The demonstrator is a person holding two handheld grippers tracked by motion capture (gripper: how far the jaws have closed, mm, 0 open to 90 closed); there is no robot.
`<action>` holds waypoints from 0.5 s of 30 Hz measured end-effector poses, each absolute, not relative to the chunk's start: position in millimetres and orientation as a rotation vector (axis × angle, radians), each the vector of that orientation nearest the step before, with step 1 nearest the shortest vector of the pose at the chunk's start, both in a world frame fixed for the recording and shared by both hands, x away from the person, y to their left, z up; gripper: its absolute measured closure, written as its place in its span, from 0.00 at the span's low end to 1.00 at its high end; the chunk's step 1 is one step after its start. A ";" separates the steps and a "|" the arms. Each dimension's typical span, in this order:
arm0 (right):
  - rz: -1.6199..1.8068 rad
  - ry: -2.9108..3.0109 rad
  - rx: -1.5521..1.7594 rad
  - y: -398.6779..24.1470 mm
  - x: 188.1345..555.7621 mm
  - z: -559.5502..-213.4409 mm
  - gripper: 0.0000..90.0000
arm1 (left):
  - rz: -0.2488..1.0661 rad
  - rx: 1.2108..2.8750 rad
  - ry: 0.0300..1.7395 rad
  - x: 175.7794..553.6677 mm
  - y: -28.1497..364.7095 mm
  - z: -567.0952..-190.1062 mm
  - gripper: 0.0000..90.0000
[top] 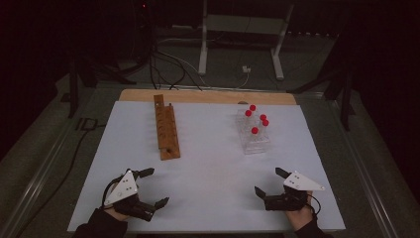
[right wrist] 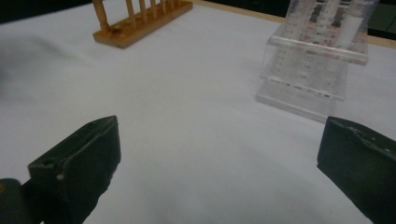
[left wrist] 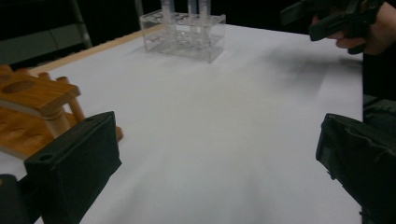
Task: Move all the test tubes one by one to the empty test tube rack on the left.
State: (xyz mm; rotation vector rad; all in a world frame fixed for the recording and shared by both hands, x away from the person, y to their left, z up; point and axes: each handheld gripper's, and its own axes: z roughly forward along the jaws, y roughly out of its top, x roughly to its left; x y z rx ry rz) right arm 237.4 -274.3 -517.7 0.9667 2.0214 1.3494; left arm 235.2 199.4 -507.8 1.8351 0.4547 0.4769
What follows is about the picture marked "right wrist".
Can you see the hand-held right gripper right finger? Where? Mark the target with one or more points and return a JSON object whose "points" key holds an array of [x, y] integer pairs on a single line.
{"points": [[358, 168]]}

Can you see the wooden test tube rack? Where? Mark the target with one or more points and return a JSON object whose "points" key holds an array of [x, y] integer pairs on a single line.
{"points": [[134, 32]]}

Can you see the white table mat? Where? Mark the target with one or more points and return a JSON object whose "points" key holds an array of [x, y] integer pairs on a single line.
{"points": [[193, 124]]}

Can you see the clear plastic test tube rack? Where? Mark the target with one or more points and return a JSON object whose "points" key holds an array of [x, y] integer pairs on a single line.
{"points": [[305, 77]]}

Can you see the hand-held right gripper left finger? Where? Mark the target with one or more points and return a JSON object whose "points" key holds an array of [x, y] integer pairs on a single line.
{"points": [[84, 161]]}

